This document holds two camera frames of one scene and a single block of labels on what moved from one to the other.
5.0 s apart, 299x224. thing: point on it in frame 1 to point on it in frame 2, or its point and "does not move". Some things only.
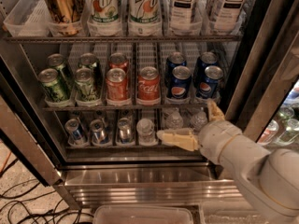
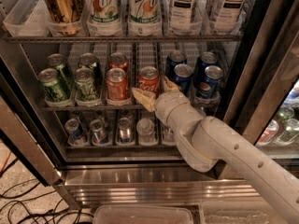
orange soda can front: (117, 89) does not move
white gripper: (216, 139) to (166, 105)
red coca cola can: (149, 87) does not move
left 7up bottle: (104, 9) does not move
